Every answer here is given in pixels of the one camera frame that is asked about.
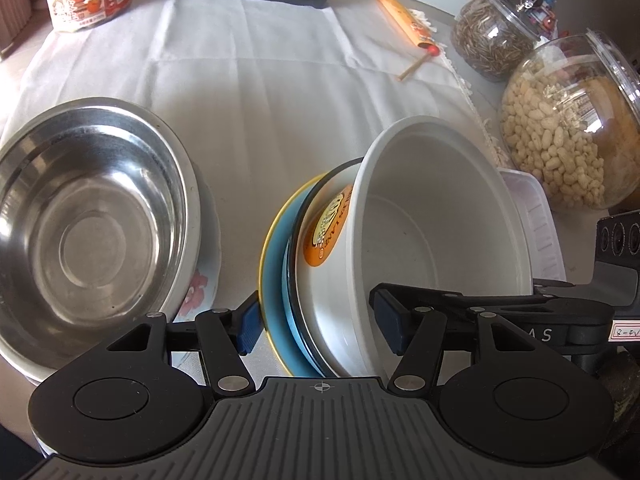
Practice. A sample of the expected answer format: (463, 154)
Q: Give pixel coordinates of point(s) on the orange paper chopstick packet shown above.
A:
(405, 20)

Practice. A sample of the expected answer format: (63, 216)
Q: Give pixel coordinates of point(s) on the glass jar of sunflower seeds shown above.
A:
(485, 40)

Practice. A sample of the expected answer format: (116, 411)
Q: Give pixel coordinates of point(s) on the white plastic tray red outside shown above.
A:
(535, 220)

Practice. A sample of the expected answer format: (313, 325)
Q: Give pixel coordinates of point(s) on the white fringed tablecloth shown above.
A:
(275, 85)

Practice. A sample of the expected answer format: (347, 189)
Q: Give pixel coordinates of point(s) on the large glass jar of peanuts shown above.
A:
(560, 150)

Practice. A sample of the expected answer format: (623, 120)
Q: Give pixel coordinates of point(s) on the blue plate with yellow rim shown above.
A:
(261, 280)

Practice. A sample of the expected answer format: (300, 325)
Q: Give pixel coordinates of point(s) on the white paper bowl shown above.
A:
(425, 235)

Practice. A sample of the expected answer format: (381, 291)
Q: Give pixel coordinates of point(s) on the small colourful toy figure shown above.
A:
(544, 15)

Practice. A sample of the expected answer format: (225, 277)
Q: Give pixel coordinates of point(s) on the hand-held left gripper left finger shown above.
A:
(248, 322)

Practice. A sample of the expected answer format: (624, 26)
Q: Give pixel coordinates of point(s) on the stainless steel bowl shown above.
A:
(90, 235)

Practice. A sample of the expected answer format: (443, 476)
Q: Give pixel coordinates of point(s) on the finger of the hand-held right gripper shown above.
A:
(505, 302)

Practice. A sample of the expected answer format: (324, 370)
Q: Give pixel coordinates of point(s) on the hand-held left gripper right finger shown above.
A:
(392, 322)

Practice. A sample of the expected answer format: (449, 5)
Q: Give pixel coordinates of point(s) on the white bowl with orange label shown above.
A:
(275, 310)

